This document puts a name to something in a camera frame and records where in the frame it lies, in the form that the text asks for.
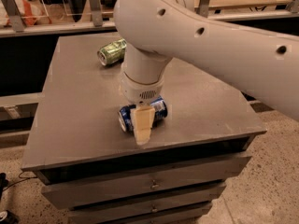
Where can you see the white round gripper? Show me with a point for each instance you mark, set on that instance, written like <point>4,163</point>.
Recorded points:
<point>140,92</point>

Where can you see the blue pepsi can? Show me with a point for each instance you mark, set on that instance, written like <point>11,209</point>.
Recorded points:
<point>124,114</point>

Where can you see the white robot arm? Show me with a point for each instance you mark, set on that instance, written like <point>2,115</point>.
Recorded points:
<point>262,64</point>

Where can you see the green crushed soda can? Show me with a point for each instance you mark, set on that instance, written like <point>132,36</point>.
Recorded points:
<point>112,52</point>

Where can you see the grey drawer cabinet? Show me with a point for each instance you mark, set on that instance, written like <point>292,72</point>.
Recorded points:
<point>76,133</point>

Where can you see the middle grey drawer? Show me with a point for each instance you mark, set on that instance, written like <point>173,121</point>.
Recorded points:
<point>149,204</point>

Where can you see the grey drawer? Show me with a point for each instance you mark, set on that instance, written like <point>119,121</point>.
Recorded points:
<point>169,215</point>
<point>149,204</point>
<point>173,175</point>

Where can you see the top grey drawer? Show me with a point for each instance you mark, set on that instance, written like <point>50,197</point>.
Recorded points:
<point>173,175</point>

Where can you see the bottom grey drawer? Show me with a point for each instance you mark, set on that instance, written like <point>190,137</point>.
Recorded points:
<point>169,215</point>

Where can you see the orange white bag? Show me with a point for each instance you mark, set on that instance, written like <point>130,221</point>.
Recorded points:
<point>31,14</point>

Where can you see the grey metal railing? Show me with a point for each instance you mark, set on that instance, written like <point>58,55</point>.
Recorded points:
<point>98,14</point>

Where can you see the dark object on floor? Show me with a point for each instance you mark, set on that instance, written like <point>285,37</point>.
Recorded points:
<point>7,217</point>

